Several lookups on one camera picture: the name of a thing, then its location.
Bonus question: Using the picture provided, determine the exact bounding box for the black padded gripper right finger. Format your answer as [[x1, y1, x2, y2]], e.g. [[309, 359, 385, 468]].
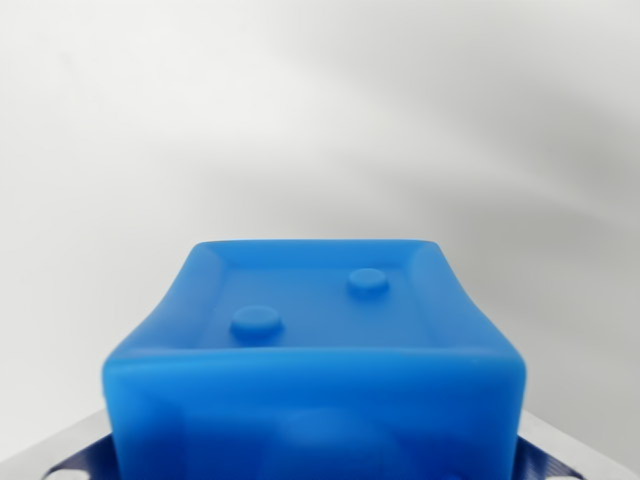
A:
[[513, 411, 640, 480]]

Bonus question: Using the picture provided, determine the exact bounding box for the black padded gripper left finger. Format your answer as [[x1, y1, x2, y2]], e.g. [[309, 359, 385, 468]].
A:
[[0, 409, 119, 480]]

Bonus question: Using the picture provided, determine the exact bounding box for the blue plastic cube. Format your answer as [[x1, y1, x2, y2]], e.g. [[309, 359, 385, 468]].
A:
[[101, 239, 529, 480]]

